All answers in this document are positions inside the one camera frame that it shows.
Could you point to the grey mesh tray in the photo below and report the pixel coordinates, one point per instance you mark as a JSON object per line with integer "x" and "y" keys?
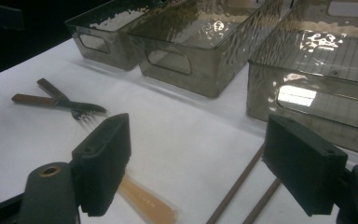
{"x": 118, "y": 59}
{"x": 323, "y": 56}
{"x": 205, "y": 77}

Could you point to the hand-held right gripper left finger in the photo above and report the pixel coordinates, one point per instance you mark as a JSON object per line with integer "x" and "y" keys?
{"x": 102, "y": 161}

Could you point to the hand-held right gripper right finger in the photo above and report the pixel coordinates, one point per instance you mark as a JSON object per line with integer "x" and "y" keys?
{"x": 304, "y": 165}

